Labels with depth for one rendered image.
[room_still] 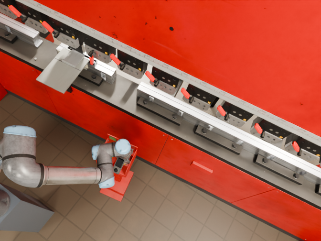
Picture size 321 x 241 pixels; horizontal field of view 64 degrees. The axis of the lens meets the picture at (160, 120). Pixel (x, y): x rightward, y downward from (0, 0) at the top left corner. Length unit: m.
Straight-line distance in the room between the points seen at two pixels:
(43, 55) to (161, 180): 1.39
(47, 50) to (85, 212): 1.30
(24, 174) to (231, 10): 0.94
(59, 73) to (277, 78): 1.15
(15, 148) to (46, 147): 1.41
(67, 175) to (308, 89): 1.02
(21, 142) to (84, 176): 0.30
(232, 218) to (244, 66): 1.68
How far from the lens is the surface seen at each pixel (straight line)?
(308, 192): 1.81
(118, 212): 2.31
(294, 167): 1.71
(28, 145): 1.12
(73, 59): 1.66
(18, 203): 1.64
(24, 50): 1.93
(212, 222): 2.43
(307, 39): 0.96
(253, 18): 0.94
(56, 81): 1.59
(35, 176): 1.11
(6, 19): 2.00
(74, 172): 1.18
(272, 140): 1.46
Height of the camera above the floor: 2.30
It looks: 64 degrees down
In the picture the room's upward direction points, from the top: 18 degrees clockwise
